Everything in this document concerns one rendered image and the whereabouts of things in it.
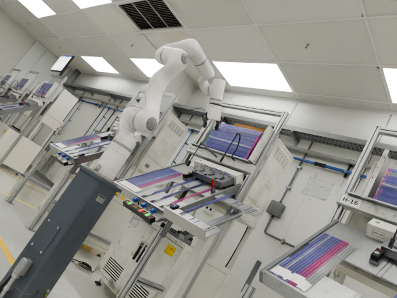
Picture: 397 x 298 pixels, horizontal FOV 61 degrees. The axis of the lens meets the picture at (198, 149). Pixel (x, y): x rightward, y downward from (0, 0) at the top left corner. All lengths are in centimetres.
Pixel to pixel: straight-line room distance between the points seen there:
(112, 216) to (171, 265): 149
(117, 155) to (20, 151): 496
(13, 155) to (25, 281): 496
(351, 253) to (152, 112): 124
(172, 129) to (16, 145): 345
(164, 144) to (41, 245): 234
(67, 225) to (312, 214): 281
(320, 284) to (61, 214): 123
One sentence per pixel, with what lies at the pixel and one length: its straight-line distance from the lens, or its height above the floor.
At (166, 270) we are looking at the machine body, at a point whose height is 41.
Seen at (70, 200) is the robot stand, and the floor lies 53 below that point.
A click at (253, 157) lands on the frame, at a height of 142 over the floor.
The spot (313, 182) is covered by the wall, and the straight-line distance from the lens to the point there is 409.
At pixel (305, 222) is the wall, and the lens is 392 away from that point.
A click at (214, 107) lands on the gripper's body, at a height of 145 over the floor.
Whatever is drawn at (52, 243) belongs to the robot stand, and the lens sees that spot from 176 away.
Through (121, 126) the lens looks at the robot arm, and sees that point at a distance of 184.
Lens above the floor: 69
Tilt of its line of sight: 13 degrees up
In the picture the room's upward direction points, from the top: 32 degrees clockwise
